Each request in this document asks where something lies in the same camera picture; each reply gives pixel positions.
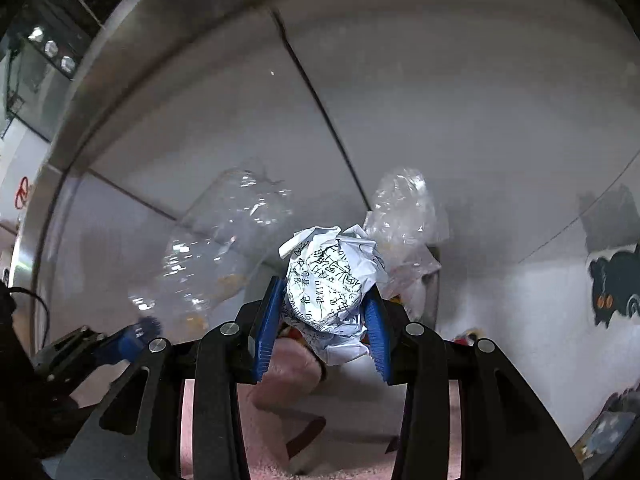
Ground clear plastic bag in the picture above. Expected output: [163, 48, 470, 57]
[127, 167, 293, 331]
[365, 167, 451, 271]

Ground white printed paper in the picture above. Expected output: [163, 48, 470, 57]
[277, 225, 391, 366]

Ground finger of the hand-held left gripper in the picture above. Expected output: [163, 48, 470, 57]
[87, 316, 162, 365]

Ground black bear sticker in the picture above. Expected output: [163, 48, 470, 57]
[587, 242, 640, 328]

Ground black cable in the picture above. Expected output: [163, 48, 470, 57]
[7, 286, 52, 347]

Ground white plastic bag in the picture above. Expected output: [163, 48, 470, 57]
[387, 255, 437, 318]

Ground red clips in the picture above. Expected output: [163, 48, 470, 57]
[14, 176, 33, 211]

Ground brown slipper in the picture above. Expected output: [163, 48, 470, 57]
[286, 412, 328, 463]

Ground black toaster oven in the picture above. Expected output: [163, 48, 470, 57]
[0, 0, 96, 128]

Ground person's pink trouser leg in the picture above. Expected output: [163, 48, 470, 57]
[180, 332, 463, 480]

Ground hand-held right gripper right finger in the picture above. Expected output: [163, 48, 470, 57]
[364, 287, 585, 480]

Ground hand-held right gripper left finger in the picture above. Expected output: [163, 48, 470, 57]
[55, 275, 288, 480]

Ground blue yellow printed bag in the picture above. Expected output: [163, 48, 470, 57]
[570, 385, 640, 466]

